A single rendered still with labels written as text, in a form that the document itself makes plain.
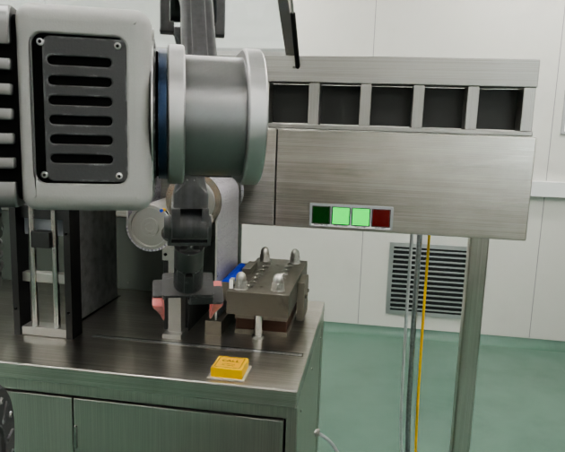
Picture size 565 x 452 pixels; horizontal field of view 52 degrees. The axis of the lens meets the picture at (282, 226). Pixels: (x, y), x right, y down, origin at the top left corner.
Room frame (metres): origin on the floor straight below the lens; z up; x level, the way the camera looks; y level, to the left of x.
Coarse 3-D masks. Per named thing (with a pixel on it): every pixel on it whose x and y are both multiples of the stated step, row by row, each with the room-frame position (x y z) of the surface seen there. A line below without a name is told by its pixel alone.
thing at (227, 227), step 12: (228, 216) 1.58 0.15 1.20; (216, 228) 1.47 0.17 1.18; (228, 228) 1.59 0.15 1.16; (216, 240) 1.47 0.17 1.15; (228, 240) 1.59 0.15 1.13; (216, 252) 1.47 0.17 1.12; (228, 252) 1.59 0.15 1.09; (216, 264) 1.47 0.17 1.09; (228, 264) 1.59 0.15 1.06; (216, 276) 1.47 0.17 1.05
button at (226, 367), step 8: (216, 360) 1.24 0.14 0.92; (224, 360) 1.24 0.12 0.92; (232, 360) 1.24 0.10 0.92; (240, 360) 1.24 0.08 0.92; (216, 368) 1.20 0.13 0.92; (224, 368) 1.20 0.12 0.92; (232, 368) 1.20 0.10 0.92; (240, 368) 1.20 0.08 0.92; (216, 376) 1.20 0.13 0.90; (224, 376) 1.19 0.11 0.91; (232, 376) 1.19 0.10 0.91; (240, 376) 1.19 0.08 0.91
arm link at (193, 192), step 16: (160, 0) 1.01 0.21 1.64; (224, 0) 1.03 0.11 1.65; (160, 16) 1.01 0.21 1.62; (224, 16) 1.03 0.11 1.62; (160, 32) 1.02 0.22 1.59; (176, 32) 1.01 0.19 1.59; (224, 32) 1.03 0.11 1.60; (176, 192) 1.03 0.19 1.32; (192, 192) 1.03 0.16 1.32; (176, 208) 1.03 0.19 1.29; (192, 208) 1.04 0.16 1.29; (208, 208) 1.04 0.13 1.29; (176, 224) 1.03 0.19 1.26; (192, 224) 1.04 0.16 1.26; (208, 224) 1.04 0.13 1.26
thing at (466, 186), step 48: (288, 144) 1.78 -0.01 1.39; (336, 144) 1.76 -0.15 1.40; (384, 144) 1.73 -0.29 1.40; (432, 144) 1.71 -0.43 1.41; (480, 144) 1.69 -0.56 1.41; (528, 144) 1.67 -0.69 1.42; (288, 192) 1.78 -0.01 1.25; (336, 192) 1.75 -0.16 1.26; (384, 192) 1.73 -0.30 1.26; (432, 192) 1.71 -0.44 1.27; (480, 192) 1.69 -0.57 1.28; (528, 192) 1.67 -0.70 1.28
